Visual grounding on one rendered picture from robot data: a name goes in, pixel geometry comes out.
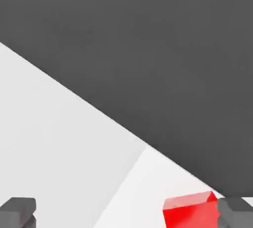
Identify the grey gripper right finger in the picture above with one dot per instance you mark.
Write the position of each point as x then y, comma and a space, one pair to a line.
235, 213

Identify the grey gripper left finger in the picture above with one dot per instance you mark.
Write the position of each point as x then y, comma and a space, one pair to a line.
17, 212

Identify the small red cube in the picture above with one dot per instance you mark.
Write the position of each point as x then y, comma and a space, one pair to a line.
190, 212

